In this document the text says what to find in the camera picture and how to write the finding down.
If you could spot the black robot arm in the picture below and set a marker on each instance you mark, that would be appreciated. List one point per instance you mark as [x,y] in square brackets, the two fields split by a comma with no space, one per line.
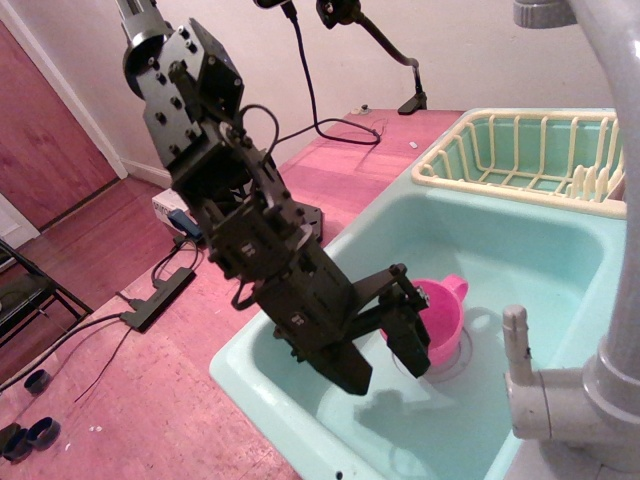
[254,230]

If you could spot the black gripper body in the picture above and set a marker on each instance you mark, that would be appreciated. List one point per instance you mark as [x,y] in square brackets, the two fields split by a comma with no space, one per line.
[315,306]

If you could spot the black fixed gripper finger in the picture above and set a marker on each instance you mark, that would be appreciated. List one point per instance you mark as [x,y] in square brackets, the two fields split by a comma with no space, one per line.
[343,365]

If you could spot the wooden door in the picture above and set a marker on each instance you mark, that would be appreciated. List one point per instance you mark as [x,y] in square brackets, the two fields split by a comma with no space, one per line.
[49,166]

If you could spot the blue adapter plug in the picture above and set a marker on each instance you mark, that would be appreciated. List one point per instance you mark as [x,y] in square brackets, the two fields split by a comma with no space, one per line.
[180,220]

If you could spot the pink plastic cup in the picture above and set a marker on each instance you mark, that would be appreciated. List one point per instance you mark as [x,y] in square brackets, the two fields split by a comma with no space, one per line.
[444,318]

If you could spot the cream yellow dish rack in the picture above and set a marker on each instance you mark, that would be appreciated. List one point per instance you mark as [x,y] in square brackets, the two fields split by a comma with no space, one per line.
[567,159]

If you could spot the black gooseneck camera mount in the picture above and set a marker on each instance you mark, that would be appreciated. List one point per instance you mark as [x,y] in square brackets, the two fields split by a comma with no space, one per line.
[346,12]

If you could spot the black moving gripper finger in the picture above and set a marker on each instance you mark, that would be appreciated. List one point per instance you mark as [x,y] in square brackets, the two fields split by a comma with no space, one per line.
[406,334]

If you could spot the mint green toy sink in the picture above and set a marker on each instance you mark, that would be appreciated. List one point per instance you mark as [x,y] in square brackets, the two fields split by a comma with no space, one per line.
[508,224]

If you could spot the black usb hub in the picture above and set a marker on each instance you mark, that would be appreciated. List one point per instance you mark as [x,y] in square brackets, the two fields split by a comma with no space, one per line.
[146,312]

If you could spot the white cardboard box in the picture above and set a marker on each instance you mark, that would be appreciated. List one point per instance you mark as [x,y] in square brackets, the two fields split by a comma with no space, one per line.
[164,203]

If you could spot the grey toy faucet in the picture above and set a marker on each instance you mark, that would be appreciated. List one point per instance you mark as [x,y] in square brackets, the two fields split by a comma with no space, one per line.
[583,423]

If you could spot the black metal chair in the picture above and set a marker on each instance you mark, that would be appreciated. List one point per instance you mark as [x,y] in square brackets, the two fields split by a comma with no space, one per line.
[30,294]

